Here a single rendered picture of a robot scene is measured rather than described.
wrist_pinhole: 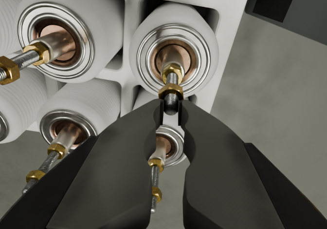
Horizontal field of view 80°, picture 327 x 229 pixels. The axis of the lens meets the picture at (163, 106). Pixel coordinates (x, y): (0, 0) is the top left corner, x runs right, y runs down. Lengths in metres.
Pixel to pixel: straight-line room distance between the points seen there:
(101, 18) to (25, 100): 0.17
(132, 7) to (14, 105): 0.20
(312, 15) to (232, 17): 0.08
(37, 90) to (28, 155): 0.48
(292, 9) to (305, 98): 0.33
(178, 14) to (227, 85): 0.34
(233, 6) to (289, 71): 0.31
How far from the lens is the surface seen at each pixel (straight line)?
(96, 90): 0.30
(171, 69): 0.17
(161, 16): 0.20
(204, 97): 0.31
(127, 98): 0.32
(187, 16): 0.20
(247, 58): 0.50
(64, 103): 0.27
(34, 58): 0.19
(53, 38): 0.22
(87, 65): 0.22
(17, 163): 0.87
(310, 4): 0.29
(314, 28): 0.27
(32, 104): 0.34
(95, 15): 0.22
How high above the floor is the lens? 0.45
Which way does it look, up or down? 58 degrees down
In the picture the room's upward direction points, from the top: 174 degrees counter-clockwise
